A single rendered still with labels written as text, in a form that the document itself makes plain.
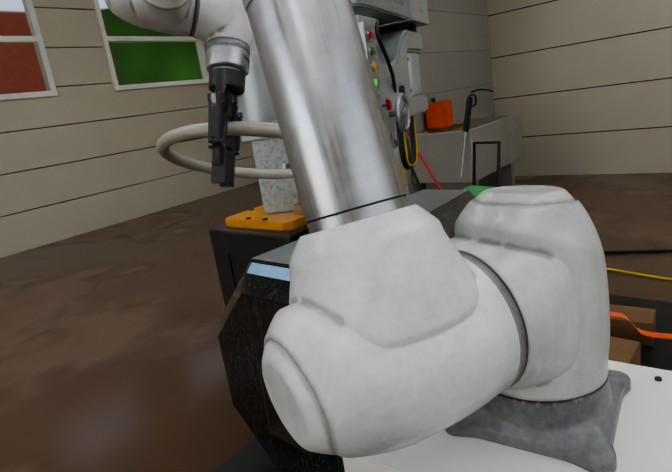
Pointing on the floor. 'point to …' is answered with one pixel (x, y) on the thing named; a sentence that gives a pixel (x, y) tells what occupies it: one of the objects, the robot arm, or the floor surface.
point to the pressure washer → (475, 169)
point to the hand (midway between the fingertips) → (223, 168)
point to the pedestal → (244, 250)
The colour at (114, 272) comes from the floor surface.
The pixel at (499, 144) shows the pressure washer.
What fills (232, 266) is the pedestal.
